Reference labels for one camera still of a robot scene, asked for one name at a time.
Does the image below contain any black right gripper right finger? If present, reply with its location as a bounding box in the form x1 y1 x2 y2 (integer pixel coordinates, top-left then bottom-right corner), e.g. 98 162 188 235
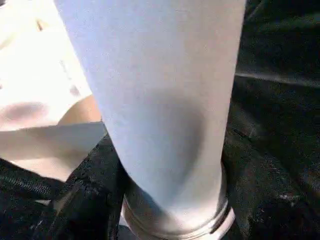
220 127 320 240

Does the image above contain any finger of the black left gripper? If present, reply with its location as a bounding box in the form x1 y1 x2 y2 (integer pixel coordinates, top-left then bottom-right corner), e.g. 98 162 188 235
0 157 68 202

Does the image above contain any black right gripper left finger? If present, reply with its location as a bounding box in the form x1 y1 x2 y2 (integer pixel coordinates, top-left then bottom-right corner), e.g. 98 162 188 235
30 134 130 240

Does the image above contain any white plastic table top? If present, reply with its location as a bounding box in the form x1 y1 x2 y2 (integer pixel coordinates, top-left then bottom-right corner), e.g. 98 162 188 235
0 0 108 183

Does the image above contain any white plastic table leg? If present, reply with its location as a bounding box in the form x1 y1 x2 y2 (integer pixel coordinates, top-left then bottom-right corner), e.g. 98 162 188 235
52 0 247 240

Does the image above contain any black mat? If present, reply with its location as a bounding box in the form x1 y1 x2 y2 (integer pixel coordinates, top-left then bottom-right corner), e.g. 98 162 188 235
0 0 320 240

